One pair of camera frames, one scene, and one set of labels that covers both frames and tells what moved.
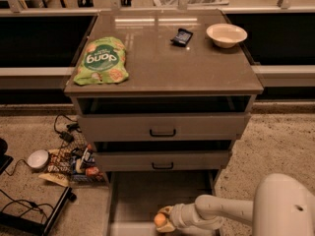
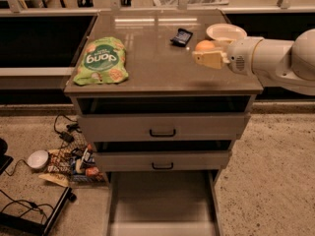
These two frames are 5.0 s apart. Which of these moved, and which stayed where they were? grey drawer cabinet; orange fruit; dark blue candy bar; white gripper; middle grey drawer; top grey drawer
Moved: orange fruit; white gripper
Stayed: middle grey drawer; dark blue candy bar; top grey drawer; grey drawer cabinet
